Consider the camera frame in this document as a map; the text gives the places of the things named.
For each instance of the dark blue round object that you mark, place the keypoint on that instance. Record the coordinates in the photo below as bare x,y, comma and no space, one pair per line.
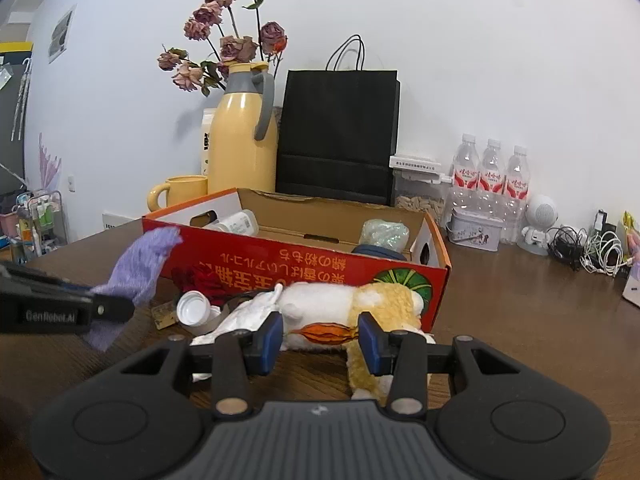
377,253

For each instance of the pale green bubble wrap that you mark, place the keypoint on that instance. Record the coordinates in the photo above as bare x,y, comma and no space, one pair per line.
385,232

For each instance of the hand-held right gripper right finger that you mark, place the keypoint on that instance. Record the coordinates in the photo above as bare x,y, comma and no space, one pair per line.
372,342

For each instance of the clear seed container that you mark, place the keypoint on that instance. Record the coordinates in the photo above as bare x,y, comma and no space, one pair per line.
417,205

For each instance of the red cardboard box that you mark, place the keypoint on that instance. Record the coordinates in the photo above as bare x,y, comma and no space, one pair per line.
300,265

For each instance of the yellow white plush toy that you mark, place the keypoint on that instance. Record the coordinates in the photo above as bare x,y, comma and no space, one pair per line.
320,300

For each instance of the white robot figure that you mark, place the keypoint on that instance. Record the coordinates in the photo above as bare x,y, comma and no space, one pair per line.
540,212

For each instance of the wall picture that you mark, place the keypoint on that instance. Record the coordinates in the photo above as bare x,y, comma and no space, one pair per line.
61,35

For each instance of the black paper bag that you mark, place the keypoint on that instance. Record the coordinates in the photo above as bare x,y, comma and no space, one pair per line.
335,135

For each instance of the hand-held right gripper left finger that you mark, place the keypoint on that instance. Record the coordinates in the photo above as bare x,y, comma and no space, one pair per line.
269,342

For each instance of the yellow mug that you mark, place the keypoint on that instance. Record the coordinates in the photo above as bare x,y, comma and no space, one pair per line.
185,190

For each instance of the black wall board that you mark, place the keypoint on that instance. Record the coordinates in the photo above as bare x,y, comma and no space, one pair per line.
11,120

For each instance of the white crumpled paper towel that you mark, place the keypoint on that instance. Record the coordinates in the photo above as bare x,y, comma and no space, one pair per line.
245,317

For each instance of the purple tissue pack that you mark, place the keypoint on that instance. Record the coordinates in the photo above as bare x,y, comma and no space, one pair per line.
631,287

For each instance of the white wall outlet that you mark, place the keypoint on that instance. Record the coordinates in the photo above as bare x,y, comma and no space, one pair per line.
71,182

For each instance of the colourful snack packets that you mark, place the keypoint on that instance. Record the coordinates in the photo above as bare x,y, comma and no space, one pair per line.
631,235

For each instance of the yellow thermos jug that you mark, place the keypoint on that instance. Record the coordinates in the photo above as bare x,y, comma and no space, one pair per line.
240,150

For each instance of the purple wall decal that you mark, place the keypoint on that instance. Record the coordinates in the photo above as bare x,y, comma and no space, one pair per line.
50,162

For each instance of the purple cloth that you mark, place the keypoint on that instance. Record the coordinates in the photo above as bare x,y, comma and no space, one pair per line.
140,265

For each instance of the dried rose bouquet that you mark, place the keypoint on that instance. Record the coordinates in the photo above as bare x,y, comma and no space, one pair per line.
235,45

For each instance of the clear water bottle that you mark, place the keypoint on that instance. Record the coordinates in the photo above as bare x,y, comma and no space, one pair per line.
491,175
517,185
465,170

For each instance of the black charger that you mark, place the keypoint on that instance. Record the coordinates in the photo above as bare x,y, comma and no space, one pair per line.
601,220

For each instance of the small brown block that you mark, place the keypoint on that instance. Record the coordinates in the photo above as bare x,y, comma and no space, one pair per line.
165,316

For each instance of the white plastic bottle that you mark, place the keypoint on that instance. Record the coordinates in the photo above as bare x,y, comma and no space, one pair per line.
235,222

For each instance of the white bottle cap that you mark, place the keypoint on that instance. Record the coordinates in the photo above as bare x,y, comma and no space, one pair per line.
192,307

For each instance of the pale printed tin box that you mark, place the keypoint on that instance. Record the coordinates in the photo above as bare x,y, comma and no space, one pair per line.
472,230

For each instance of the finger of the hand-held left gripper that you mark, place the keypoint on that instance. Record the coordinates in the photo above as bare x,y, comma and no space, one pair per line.
45,280
114,307

